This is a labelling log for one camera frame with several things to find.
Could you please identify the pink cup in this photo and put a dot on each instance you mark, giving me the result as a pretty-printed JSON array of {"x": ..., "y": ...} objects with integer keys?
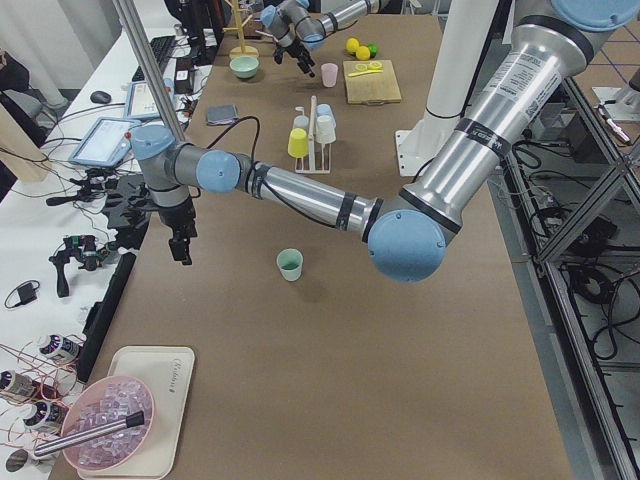
[{"x": 329, "y": 74}]

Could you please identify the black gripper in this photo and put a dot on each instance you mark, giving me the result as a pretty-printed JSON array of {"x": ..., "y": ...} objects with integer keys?
[
  {"x": 179, "y": 214},
  {"x": 294, "y": 50}
]

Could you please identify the grey cup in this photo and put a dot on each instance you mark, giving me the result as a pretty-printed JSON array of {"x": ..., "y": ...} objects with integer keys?
[{"x": 301, "y": 122}]

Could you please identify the green lime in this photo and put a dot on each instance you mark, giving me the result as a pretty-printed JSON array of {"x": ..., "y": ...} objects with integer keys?
[{"x": 373, "y": 49}]

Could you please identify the beige tray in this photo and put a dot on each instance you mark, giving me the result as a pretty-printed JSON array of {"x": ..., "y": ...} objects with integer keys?
[{"x": 167, "y": 372}]

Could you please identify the yellow plastic knife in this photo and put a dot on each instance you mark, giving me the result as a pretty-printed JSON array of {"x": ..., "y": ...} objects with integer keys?
[{"x": 363, "y": 73}]

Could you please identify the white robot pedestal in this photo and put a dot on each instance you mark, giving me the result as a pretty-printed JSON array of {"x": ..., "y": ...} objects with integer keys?
[{"x": 469, "y": 27}]

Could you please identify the green cup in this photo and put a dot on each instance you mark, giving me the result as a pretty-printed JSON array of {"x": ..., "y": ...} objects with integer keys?
[{"x": 290, "y": 263}]

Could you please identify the light blue cup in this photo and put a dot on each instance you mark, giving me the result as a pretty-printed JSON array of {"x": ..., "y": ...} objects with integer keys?
[{"x": 324, "y": 110}]

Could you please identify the computer mouse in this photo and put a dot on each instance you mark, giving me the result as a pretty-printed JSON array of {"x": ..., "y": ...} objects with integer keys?
[{"x": 100, "y": 97}]

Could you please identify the metal ice tongs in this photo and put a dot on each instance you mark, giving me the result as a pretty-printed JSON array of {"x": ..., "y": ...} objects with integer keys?
[{"x": 133, "y": 420}]

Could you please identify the whole lemon lower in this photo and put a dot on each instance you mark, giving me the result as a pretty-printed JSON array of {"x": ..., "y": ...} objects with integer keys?
[{"x": 363, "y": 53}]

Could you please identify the whole lemon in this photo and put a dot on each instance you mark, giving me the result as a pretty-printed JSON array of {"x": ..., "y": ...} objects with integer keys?
[
  {"x": 363, "y": 53},
  {"x": 351, "y": 45}
]

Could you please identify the black keyboard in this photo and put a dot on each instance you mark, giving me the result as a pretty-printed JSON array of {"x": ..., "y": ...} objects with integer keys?
[{"x": 162, "y": 48}]

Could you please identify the grey folded cloth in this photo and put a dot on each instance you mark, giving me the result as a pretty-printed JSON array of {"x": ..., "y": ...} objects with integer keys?
[{"x": 222, "y": 114}]

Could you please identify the white cup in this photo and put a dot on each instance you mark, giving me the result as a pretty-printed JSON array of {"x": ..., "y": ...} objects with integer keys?
[{"x": 325, "y": 130}]

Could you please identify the wooden cup tree stand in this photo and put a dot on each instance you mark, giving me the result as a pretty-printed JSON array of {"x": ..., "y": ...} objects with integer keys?
[{"x": 240, "y": 17}]

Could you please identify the black monitor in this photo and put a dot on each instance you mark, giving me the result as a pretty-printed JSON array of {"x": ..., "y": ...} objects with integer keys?
[{"x": 203, "y": 22}]

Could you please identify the whole lemon upper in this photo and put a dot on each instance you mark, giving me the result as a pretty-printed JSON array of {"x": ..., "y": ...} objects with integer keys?
[{"x": 351, "y": 45}]

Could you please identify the green bowl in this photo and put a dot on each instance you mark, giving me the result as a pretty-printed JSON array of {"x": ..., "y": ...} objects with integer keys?
[{"x": 244, "y": 67}]

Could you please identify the blue teach pendant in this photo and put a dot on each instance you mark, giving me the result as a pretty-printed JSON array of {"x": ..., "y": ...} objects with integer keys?
[
  {"x": 106, "y": 144},
  {"x": 139, "y": 103}
]

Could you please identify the yellow cup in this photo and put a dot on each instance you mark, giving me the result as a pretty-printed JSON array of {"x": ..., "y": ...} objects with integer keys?
[{"x": 298, "y": 143}]

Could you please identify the blue teach pendant far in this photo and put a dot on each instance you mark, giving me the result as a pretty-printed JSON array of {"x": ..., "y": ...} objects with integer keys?
[{"x": 139, "y": 103}]

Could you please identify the white wire cup holder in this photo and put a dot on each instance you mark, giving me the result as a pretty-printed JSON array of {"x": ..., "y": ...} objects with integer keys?
[{"x": 318, "y": 160}]

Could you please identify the wooden cutting board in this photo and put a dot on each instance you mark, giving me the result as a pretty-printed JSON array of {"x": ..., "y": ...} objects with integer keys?
[{"x": 371, "y": 89}]

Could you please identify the aluminium frame post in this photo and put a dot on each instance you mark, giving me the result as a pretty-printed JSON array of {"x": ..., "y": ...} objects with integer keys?
[{"x": 133, "y": 26}]

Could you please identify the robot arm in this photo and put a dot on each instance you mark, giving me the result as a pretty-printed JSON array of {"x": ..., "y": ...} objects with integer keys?
[
  {"x": 446, "y": 156},
  {"x": 296, "y": 31}
]

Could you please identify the blue teach pendant near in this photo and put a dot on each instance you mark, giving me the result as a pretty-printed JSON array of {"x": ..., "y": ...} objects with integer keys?
[{"x": 106, "y": 144}]

